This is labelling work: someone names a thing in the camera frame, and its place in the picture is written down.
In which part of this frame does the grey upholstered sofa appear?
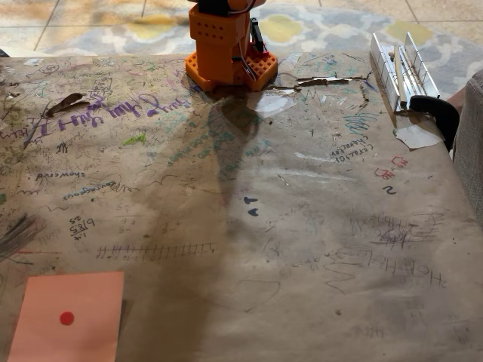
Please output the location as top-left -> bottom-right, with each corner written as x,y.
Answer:
452,69 -> 483,224

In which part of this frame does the patterned grey yellow rug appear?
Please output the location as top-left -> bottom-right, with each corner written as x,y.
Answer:
36,0 -> 483,100

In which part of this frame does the aluminium channel rail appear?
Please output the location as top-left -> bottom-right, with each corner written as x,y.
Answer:
369,32 -> 441,115

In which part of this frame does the black clamp at arm base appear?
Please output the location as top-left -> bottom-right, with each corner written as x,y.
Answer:
248,17 -> 268,53

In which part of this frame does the clear tape patch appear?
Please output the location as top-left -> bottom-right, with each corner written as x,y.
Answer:
255,91 -> 298,118

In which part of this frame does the black table clamp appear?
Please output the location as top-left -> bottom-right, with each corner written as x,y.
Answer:
408,94 -> 461,152

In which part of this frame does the scribbled brown paper table cover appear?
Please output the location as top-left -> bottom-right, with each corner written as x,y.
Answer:
0,51 -> 483,362

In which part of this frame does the pink paper sheet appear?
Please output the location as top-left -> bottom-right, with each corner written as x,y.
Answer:
7,271 -> 125,362

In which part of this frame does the brown maple seed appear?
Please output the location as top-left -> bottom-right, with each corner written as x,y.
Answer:
44,92 -> 92,117

